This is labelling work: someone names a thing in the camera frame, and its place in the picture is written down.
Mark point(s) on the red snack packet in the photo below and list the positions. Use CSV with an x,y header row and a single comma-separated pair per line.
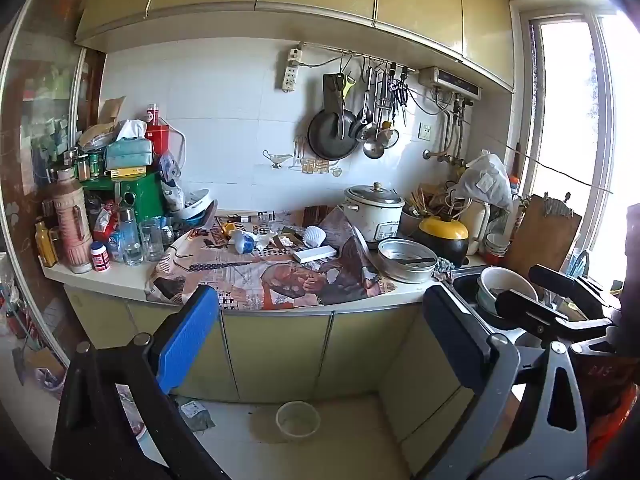
x,y
105,220

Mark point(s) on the wooden cutting board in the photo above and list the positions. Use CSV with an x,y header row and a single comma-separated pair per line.
x,y
542,235

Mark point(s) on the yellow peeler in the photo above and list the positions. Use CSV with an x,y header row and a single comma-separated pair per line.
x,y
348,85

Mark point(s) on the white wall socket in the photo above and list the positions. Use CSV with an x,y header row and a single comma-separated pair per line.
x,y
425,132

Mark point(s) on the brown cardboard piece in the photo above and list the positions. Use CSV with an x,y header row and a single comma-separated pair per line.
x,y
110,110

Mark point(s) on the green box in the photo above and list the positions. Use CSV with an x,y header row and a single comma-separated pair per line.
x,y
142,195

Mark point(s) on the white plastic bag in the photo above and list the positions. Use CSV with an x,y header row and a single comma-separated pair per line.
x,y
485,177

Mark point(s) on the yellow cabinet side panel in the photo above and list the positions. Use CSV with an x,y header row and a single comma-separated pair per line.
x,y
415,420

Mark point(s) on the white bowl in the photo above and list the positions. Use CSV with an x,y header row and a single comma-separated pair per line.
x,y
297,434
197,199

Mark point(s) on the white wall water heater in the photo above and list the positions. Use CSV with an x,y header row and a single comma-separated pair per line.
x,y
450,82

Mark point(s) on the yellow black electric cooker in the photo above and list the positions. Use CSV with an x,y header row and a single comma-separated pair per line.
x,y
442,230

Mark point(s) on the yellow lower cabinet door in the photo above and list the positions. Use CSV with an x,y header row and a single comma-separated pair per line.
x,y
275,355
100,320
365,350
215,360

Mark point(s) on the capped clear water bottle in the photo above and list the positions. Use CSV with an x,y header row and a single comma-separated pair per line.
x,y
131,240

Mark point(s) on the stack of small bowls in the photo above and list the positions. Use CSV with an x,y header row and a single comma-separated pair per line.
x,y
496,250

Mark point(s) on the metal hanging rail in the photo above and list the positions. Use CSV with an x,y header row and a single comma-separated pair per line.
x,y
350,53

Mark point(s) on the metal ladle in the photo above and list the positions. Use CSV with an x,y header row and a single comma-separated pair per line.
x,y
373,149

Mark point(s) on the yellow oil bottle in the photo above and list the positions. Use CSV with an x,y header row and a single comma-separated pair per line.
x,y
46,247

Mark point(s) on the steel sink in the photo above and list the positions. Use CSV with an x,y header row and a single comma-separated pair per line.
x,y
465,286

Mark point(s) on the wall faucet with pipes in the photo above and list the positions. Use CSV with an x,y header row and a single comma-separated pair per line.
x,y
442,154

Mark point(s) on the white plastic jug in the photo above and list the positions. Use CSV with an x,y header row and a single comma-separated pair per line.
x,y
475,225

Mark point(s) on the newspaper sheets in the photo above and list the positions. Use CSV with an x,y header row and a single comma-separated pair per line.
x,y
240,270

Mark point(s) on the drinking glass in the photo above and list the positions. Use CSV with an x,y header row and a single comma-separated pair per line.
x,y
151,242

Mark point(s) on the clear plastic packet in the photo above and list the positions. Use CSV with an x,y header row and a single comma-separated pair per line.
x,y
172,195

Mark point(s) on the white rice cooker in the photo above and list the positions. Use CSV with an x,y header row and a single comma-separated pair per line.
x,y
372,220

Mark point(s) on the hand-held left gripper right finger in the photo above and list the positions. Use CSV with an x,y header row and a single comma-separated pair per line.
x,y
457,340

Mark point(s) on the black rice paddle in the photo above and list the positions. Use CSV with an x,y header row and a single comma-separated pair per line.
x,y
415,261

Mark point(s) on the white power strip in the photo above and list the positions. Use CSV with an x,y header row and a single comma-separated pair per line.
x,y
290,76

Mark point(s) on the white blue plastic cup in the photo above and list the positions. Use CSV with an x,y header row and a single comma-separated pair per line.
x,y
245,244

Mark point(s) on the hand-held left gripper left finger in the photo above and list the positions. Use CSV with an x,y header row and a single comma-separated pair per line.
x,y
190,340

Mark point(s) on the red white can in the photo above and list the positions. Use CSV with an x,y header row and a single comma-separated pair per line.
x,y
152,115

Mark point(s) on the black wok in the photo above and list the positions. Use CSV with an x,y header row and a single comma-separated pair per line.
x,y
327,137

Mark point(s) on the metal utensil pot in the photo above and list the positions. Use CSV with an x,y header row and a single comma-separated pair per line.
x,y
410,222

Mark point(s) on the orange peel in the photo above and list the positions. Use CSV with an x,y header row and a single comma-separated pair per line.
x,y
227,230

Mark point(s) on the crumpled floor wrapper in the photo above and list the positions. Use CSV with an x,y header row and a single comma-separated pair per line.
x,y
197,415

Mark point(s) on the red tin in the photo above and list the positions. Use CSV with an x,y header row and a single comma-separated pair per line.
x,y
159,140

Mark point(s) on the black scissors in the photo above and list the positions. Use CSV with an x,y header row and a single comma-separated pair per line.
x,y
401,97

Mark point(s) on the pale green bowl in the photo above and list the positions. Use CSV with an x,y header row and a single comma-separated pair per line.
x,y
505,280

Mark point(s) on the white flat box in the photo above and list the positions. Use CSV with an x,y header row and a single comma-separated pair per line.
x,y
315,254

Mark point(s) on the yellow flat box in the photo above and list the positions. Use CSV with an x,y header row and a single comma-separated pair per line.
x,y
127,172

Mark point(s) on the metal slotted spoon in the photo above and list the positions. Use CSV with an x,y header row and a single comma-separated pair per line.
x,y
366,130

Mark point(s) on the cardboard box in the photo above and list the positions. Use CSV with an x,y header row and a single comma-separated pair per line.
x,y
45,360

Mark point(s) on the mesh strainer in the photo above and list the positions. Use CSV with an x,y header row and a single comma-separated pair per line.
x,y
390,137

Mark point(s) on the steel cleaver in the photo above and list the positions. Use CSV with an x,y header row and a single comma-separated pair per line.
x,y
332,90

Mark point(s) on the white red label bottle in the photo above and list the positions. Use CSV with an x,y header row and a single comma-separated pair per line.
x,y
100,260

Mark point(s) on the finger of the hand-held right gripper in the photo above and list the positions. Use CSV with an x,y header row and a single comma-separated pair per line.
x,y
565,282
530,312

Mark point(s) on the teal tissue packet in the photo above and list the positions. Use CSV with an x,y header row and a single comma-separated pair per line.
x,y
127,155

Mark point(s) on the grey dish rag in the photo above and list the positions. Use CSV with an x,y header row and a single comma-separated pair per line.
x,y
444,266

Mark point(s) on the window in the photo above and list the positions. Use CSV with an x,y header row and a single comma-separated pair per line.
x,y
565,110

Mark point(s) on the crumpled white tissue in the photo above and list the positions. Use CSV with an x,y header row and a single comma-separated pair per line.
x,y
265,241

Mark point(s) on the bundle of chopsticks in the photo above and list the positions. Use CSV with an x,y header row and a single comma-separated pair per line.
x,y
417,200

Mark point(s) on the white ribbed shell-shaped item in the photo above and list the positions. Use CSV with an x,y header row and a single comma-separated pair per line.
x,y
315,236

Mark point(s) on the pink ceramic bottle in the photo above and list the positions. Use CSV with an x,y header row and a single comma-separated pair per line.
x,y
75,230

